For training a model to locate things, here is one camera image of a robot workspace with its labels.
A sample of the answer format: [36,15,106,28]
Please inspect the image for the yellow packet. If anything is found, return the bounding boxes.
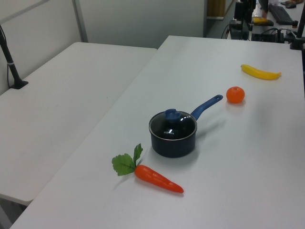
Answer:
[252,16,269,25]

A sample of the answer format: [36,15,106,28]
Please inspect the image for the white side table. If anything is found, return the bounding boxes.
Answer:
[0,42,158,206]

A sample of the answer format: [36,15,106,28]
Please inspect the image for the yellow toy banana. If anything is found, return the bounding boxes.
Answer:
[240,64,282,81]

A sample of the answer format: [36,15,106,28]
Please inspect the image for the black pole stand with cable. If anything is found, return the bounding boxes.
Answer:
[0,23,29,90]

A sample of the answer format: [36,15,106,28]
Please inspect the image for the black clamp stand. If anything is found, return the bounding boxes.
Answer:
[289,20,305,51]

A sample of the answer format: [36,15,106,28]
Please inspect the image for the orange toy carrot green leaves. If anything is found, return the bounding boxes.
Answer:
[112,143,184,194]

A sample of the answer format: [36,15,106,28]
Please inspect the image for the black device box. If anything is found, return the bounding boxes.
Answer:
[251,28,285,43]

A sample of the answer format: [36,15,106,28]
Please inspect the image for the glass lid blue knob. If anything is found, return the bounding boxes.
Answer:
[149,108,198,141]

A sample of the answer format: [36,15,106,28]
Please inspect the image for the dark blue saucepan blue handle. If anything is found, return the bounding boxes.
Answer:
[149,94,224,158]

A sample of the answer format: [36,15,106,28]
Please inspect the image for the orange toy tangerine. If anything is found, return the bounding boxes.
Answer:
[225,86,246,104]

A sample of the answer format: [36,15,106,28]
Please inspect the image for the black computer keyboard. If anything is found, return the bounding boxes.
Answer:
[268,4,293,24]

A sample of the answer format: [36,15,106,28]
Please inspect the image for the black background equipment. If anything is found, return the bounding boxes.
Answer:
[229,0,257,40]

